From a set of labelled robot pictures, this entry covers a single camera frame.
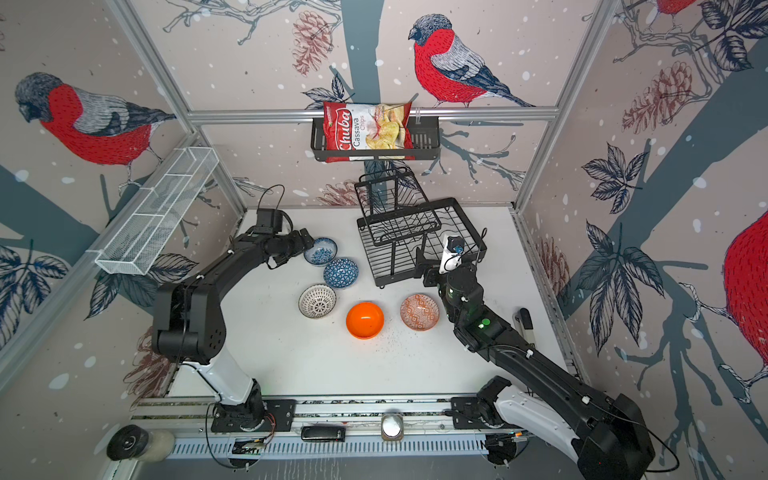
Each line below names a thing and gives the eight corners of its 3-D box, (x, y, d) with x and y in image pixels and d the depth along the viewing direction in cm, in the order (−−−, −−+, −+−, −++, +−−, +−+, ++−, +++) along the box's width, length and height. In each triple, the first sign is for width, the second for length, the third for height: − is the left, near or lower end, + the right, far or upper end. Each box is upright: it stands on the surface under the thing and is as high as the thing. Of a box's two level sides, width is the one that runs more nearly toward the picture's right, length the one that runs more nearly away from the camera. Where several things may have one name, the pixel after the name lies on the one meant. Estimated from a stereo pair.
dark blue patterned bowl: (324, 288, 99) (321, 281, 96) (328, 265, 105) (326, 258, 102) (357, 288, 99) (356, 281, 95) (359, 265, 105) (358, 258, 102)
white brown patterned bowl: (298, 320, 91) (294, 314, 88) (305, 290, 98) (301, 284, 95) (334, 320, 91) (332, 314, 88) (338, 290, 98) (336, 284, 95)
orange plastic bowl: (345, 341, 87) (343, 335, 84) (349, 308, 94) (347, 301, 91) (384, 341, 87) (383, 335, 84) (384, 308, 94) (384, 301, 91)
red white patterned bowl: (400, 330, 89) (401, 324, 86) (400, 299, 96) (400, 293, 93) (439, 330, 89) (440, 324, 86) (435, 299, 96) (437, 293, 93)
